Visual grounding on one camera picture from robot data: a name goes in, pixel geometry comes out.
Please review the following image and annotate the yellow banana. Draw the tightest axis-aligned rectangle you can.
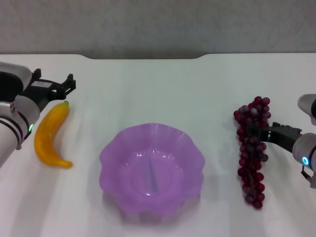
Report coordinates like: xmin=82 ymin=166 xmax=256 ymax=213
xmin=34 ymin=100 xmax=74 ymax=169

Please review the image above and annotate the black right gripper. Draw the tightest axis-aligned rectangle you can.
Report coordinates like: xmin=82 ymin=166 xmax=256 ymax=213
xmin=248 ymin=122 xmax=303 ymax=154

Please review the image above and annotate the purple wavy plastic bowl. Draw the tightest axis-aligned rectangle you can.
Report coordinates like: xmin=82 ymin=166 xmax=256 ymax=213
xmin=99 ymin=122 xmax=205 ymax=219

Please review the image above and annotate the dark red grape bunch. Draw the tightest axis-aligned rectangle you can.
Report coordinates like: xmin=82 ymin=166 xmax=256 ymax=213
xmin=233 ymin=96 xmax=272 ymax=210

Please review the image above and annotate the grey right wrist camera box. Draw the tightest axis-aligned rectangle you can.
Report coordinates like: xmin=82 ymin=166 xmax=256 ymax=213
xmin=297 ymin=93 xmax=316 ymax=126

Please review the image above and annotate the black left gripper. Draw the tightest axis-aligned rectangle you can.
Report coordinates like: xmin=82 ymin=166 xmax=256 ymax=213
xmin=22 ymin=68 xmax=77 ymax=113

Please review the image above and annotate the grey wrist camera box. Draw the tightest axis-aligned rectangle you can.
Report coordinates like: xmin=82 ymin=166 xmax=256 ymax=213
xmin=297 ymin=93 xmax=316 ymax=126
xmin=0 ymin=61 xmax=34 ymax=102

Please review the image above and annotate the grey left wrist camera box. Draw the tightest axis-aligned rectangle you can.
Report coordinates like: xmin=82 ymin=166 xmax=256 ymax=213
xmin=0 ymin=61 xmax=34 ymax=102

